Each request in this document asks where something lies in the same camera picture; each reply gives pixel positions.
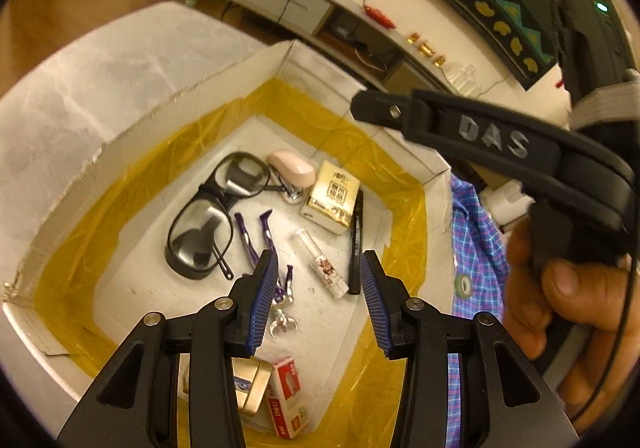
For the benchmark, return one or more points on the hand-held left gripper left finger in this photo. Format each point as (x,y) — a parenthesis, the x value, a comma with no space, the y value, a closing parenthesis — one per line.
(262,298)

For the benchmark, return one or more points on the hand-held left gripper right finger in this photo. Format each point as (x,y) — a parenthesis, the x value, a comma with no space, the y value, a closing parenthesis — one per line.
(377,308)

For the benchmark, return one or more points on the purple silver toy figure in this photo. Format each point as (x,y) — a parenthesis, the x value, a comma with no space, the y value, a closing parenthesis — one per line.
(282,300)

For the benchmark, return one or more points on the clear vial with printed label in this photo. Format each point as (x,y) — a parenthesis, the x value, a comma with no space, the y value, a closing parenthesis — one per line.
(322,265)

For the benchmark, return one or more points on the black marker pen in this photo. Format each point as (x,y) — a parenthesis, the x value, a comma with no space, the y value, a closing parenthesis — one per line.
(356,238)

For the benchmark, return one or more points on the black framed glasses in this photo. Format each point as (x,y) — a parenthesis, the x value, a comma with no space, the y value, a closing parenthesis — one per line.
(200,238)

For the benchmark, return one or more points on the gold metal tin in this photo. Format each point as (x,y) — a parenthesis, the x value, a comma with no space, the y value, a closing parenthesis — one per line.
(252,388)

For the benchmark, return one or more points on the red white staples box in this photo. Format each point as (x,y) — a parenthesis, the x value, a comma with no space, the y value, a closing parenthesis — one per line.
(287,393)

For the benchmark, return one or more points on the yellow printed paper pack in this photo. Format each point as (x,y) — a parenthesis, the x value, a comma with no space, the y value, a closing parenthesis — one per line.
(330,195)

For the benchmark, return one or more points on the pale pink stapler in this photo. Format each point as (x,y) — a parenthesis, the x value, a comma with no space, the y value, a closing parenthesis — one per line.
(292,166)

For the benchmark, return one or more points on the white cardboard box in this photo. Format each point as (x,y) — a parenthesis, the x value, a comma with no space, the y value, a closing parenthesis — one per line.
(100,117)

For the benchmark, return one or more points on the person's right hand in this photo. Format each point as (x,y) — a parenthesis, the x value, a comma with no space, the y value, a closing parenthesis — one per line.
(575,293)

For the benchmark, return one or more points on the clear glass cup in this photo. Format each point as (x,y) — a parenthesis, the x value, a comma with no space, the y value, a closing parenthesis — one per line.
(471,82)
(456,73)

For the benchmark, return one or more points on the green tape roll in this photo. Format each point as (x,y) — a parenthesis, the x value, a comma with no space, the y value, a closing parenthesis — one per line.
(457,287)

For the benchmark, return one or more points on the small gold ornament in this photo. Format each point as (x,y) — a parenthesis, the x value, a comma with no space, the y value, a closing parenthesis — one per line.
(414,38)
(440,60)
(426,49)

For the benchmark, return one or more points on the blue pink plaid blanket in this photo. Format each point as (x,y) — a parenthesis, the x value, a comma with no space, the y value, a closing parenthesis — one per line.
(475,238)

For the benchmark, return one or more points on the red hanging tassel ornament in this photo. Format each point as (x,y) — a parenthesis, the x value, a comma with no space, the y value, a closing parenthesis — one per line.
(380,16)

